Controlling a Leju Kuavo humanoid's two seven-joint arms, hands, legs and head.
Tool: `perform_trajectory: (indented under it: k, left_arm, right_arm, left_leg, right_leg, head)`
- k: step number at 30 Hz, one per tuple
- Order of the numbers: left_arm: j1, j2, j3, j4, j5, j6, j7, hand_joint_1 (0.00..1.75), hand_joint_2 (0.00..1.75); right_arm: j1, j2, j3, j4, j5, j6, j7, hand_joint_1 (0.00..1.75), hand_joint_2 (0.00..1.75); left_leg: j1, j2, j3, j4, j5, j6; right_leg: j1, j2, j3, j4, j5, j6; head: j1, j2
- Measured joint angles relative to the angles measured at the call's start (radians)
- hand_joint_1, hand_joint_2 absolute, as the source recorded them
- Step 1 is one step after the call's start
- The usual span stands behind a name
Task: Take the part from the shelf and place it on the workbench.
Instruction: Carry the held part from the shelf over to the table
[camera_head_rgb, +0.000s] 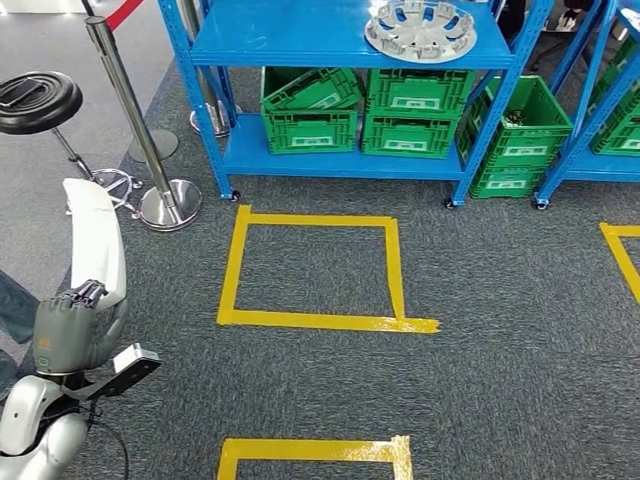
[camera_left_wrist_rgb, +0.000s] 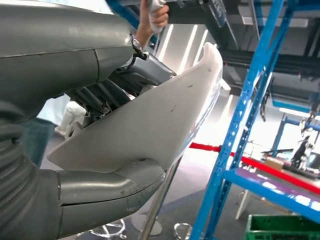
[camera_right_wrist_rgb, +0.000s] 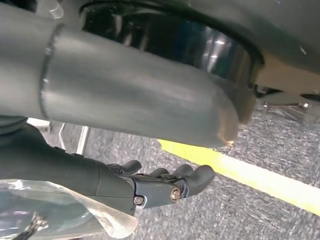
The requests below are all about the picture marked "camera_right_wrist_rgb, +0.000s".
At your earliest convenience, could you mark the dark robot leg shell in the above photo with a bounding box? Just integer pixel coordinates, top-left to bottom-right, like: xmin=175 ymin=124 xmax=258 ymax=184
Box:
xmin=35 ymin=0 xmax=320 ymax=97

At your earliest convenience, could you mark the robot foot with beige sole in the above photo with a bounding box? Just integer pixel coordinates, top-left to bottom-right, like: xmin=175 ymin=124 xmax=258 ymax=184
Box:
xmin=254 ymin=84 xmax=320 ymax=125

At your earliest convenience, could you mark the clear plastic film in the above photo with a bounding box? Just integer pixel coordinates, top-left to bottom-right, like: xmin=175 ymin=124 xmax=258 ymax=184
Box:
xmin=0 ymin=178 xmax=139 ymax=240

